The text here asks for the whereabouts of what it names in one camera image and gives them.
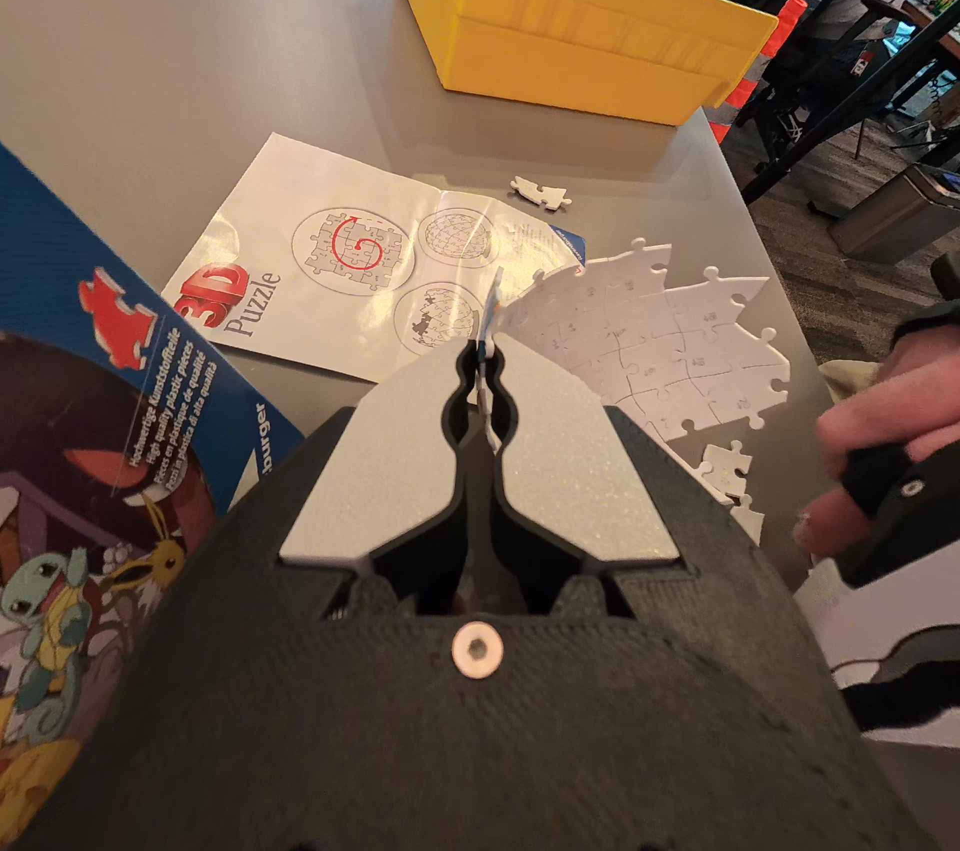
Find group of loose puzzle pieces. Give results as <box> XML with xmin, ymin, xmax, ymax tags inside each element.
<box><xmin>697</xmin><ymin>440</ymin><xmax>766</xmax><ymax>546</ymax></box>

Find partly built white puzzle ball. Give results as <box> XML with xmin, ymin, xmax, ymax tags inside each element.
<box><xmin>476</xmin><ymin>237</ymin><xmax>794</xmax><ymax>467</ymax></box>

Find single white puzzle piece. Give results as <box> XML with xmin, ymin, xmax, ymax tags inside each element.
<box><xmin>510</xmin><ymin>174</ymin><xmax>573</xmax><ymax>212</ymax></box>

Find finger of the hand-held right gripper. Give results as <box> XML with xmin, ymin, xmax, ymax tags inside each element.
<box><xmin>795</xmin><ymin>554</ymin><xmax>960</xmax><ymax>689</ymax></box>
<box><xmin>843</xmin><ymin>686</ymin><xmax>960</xmax><ymax>749</ymax></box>

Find orange striped traffic cone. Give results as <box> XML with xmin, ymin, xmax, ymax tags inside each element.
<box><xmin>708</xmin><ymin>0</ymin><xmax>810</xmax><ymax>145</ymax></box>

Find black office chair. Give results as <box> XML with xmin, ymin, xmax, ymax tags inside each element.
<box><xmin>738</xmin><ymin>0</ymin><xmax>960</xmax><ymax>207</ymax></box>

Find blue cardboard puzzle box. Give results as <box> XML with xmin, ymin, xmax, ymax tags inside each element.
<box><xmin>0</xmin><ymin>142</ymin><xmax>306</xmax><ymax>851</ymax></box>

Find folded paper instruction sheet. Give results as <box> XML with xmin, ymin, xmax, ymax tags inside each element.
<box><xmin>161</xmin><ymin>132</ymin><xmax>591</xmax><ymax>385</ymax></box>

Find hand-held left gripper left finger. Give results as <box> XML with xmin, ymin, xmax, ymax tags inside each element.
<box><xmin>279</xmin><ymin>339</ymin><xmax>481</xmax><ymax>614</ymax></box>

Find person's right forearm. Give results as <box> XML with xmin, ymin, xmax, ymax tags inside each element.
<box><xmin>891</xmin><ymin>299</ymin><xmax>960</xmax><ymax>372</ymax></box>

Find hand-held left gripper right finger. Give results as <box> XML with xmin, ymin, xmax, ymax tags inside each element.
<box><xmin>480</xmin><ymin>332</ymin><xmax>684</xmax><ymax>614</ymax></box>

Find yellow plastic bin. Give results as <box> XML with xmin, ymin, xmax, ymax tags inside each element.
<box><xmin>397</xmin><ymin>0</ymin><xmax>779</xmax><ymax>127</ymax></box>

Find person's right hand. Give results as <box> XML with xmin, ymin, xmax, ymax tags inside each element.
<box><xmin>795</xmin><ymin>356</ymin><xmax>960</xmax><ymax>560</ymax></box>

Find grey metal trash bin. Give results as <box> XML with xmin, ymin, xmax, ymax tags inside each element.
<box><xmin>827</xmin><ymin>162</ymin><xmax>960</xmax><ymax>267</ymax></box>

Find person's beige trousers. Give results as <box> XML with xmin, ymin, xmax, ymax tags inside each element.
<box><xmin>819</xmin><ymin>358</ymin><xmax>890</xmax><ymax>406</ymax></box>

